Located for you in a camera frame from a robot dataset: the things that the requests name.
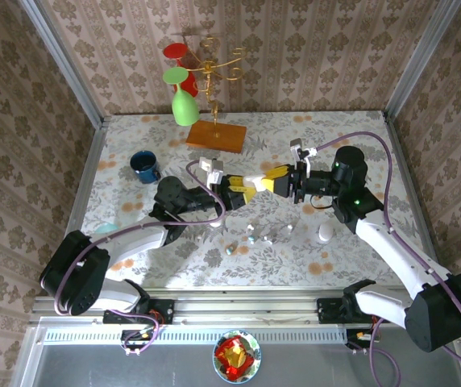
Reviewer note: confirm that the light blue earbud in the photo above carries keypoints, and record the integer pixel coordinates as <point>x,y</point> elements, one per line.
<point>251,240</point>
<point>229,250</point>

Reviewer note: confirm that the white oval earbud case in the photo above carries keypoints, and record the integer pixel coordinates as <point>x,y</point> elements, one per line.
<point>326,232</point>

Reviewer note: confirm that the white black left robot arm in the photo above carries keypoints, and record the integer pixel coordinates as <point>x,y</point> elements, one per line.
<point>134,246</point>

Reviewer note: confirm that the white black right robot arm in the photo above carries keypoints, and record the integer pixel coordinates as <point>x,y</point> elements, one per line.
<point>383,246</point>

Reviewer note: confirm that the dark blue mug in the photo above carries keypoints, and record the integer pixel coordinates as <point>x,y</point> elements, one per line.
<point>146,175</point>

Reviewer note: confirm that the translucent teal plastic cup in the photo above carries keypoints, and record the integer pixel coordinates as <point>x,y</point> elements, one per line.
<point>105,230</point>

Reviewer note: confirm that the green plastic wine glass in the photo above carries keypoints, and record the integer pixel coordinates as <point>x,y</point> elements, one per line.
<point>184,109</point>

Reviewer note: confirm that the red plastic wine glass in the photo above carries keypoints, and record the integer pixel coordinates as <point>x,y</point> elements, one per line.
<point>175,51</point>

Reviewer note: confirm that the patterned ceramic bowl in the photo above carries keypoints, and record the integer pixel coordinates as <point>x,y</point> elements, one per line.
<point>258,354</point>

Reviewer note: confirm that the gold foil candy wrapper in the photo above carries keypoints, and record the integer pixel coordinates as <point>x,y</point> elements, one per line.
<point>234,354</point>

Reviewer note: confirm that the red foil candy wrapper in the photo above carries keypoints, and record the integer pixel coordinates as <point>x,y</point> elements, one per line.
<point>224,367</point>

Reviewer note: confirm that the grey metal shelf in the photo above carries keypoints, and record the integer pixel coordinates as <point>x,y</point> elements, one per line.
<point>93,371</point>

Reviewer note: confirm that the aluminium table side rail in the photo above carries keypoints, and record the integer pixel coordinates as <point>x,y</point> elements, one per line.
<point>89,177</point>
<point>412,189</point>

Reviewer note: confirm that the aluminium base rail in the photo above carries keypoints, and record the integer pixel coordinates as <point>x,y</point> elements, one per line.
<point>246,308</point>

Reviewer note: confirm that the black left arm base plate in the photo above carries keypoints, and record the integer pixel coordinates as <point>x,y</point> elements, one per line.
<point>166,310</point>

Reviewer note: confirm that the aluminium frame post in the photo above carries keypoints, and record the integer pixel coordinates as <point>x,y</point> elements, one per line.
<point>65,64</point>
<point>416,64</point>

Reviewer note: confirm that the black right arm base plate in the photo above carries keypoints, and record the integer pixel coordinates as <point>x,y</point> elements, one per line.
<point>327,312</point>

